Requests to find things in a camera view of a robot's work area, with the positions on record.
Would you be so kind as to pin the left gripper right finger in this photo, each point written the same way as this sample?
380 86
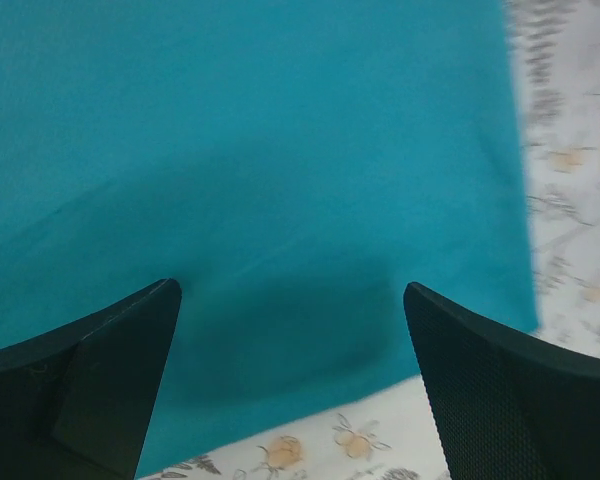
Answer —
506 405

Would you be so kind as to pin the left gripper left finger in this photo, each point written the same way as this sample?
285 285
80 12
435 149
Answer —
76 402

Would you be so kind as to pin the teal t shirt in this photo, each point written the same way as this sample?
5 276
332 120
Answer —
292 164

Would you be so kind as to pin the floral table mat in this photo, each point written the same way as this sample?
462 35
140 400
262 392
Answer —
391 435

